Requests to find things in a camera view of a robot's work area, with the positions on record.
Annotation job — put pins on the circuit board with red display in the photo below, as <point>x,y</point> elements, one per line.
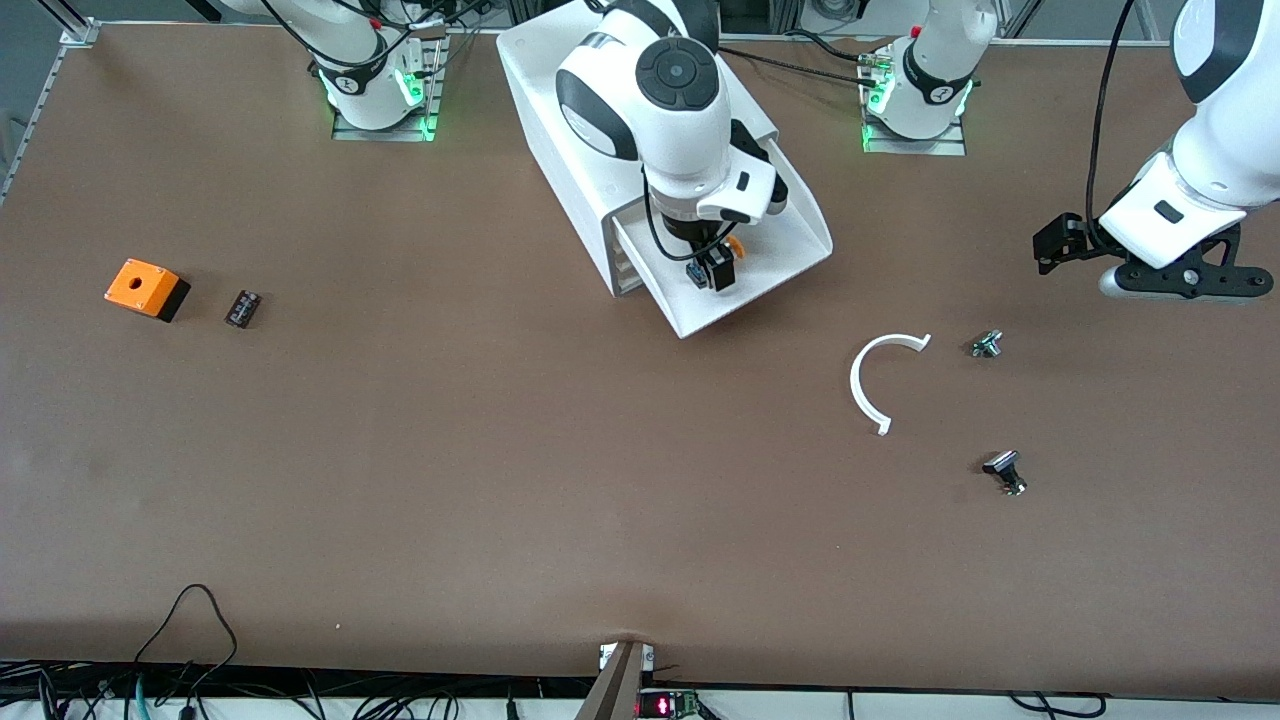
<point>665,705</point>

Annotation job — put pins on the small green metal part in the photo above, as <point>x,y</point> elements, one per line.
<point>985,345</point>

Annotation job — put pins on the orange mushroom push button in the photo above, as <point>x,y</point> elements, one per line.
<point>736,246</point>

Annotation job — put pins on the grey camera mount bar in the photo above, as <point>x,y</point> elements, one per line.
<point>615,690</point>

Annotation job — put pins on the orange black button box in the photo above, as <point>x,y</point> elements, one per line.
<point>140,283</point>

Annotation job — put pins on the drawer with dark mark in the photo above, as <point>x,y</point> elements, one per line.
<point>628,267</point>

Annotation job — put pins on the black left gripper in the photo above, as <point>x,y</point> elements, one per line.
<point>1082,240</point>

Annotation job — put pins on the white drawer cabinet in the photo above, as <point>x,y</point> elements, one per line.
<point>540,120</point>

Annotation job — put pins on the metal frame corner bracket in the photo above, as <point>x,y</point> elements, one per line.
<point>78,33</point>

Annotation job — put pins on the small black contact block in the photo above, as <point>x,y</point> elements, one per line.
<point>243,308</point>

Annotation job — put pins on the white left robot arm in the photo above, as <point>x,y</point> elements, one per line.
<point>1220,150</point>

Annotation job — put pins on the ribbed metal base plate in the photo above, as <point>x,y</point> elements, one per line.
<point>385,135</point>
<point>915,147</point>

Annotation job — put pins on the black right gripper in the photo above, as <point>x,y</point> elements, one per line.
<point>688,232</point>

